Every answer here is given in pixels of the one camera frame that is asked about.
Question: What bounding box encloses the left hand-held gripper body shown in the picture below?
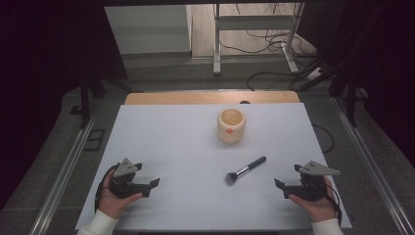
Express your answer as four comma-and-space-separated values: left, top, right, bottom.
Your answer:
108, 158, 152, 200

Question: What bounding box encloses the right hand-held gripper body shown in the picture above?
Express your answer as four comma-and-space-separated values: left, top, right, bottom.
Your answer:
294, 160, 342, 203

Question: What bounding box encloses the person's right hand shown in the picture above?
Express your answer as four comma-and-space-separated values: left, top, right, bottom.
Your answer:
288, 175, 338, 224

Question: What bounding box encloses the person's left hand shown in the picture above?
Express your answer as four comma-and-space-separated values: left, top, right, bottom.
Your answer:
97, 169, 144, 220

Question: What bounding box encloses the dark floor socket plate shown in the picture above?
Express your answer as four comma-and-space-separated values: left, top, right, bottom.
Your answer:
82, 128, 107, 152

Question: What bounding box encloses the white table mat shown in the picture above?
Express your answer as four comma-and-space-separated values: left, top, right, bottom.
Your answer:
74, 103, 353, 232

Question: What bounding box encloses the cream cup with orange mark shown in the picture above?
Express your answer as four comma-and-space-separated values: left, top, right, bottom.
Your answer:
216, 108, 247, 145

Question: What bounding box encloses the black metal stand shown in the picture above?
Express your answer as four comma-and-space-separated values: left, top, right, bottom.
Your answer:
290, 6, 371, 128
69, 70, 135, 129

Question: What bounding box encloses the wooden table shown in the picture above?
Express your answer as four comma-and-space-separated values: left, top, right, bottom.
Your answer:
124, 90, 301, 106

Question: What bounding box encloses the white power strip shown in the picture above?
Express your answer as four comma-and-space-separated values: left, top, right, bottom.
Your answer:
305, 67, 325, 81

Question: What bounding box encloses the dark curtain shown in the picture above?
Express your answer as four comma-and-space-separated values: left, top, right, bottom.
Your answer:
297, 0, 415, 167
0, 0, 129, 210

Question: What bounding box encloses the white cabinet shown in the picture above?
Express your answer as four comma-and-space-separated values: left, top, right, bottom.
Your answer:
104, 4, 193, 57

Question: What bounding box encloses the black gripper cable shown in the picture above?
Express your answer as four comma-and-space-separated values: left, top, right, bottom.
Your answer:
93, 163, 120, 213
322, 182, 344, 227

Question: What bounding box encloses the black handled makeup brush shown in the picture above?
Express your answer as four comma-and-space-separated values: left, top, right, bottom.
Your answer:
224, 156, 267, 187

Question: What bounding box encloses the thin black floor cable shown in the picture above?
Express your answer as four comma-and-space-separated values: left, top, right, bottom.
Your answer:
311, 122, 336, 154

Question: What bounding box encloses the metal floor rail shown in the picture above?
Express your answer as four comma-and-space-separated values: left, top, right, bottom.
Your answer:
28, 117, 96, 235
330, 96, 415, 235

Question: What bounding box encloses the tangle of black floor cables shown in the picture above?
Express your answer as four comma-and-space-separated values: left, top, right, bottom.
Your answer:
217, 2, 329, 93

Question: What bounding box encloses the white metal desk frame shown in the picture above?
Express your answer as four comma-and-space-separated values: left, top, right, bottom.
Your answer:
211, 2, 306, 76

